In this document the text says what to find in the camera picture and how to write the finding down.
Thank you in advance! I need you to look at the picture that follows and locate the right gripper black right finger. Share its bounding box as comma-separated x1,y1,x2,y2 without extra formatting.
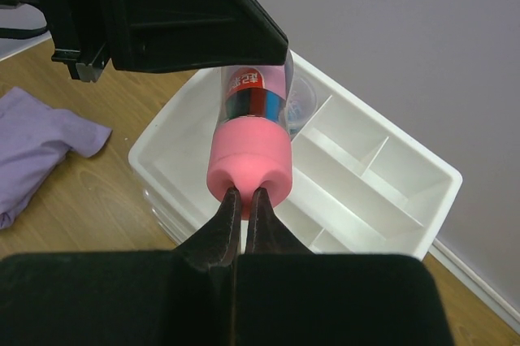
235,188,453,345

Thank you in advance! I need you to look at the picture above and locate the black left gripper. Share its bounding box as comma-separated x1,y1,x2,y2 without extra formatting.
1,0,111,83

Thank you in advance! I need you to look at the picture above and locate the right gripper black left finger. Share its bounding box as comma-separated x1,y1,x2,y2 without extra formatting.
1,188,241,345

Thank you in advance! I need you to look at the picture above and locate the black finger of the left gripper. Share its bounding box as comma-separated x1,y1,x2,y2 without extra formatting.
101,0,288,73

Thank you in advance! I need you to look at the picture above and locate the white plastic drawer organizer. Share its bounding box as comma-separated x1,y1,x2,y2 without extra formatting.
128,57,462,258

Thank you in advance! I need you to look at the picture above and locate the pink cap pencil tube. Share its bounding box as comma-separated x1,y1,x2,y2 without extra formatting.
206,66,293,220

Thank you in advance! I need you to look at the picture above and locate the clear jar of paperclips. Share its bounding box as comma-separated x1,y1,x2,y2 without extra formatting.
287,76,318,138

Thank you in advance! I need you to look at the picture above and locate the purple cloth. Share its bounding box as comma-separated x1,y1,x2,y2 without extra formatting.
1,87,111,229

